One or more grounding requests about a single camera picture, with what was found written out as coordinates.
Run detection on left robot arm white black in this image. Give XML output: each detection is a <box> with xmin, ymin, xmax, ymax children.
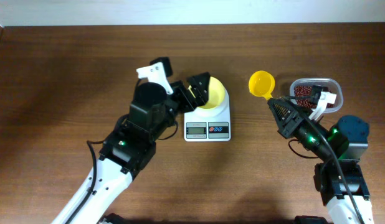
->
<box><xmin>53</xmin><ymin>72</ymin><xmax>211</xmax><ymax>223</ymax></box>

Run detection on yellow plastic bowl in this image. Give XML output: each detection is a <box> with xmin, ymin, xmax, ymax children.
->
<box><xmin>198</xmin><ymin>77</ymin><xmax>225</xmax><ymax>111</ymax></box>

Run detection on white digital kitchen scale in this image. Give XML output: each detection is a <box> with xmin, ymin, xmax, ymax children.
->
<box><xmin>184</xmin><ymin>89</ymin><xmax>231</xmax><ymax>142</ymax></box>

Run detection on red beans in container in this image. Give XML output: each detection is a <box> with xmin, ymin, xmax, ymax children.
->
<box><xmin>294</xmin><ymin>85</ymin><xmax>331</xmax><ymax>109</ymax></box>

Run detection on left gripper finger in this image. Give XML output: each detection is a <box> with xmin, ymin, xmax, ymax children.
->
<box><xmin>187</xmin><ymin>72</ymin><xmax>211</xmax><ymax>93</ymax></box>
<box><xmin>189</xmin><ymin>86</ymin><xmax>209</xmax><ymax>106</ymax></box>

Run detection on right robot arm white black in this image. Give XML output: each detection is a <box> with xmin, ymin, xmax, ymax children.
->
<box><xmin>267</xmin><ymin>97</ymin><xmax>374</xmax><ymax>223</ymax></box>

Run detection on clear plastic container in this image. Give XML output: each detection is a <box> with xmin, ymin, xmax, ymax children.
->
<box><xmin>290</xmin><ymin>78</ymin><xmax>344</xmax><ymax>114</ymax></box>

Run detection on yellow measuring scoop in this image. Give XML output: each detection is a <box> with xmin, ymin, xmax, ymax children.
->
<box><xmin>248</xmin><ymin>70</ymin><xmax>275</xmax><ymax>101</ymax></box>

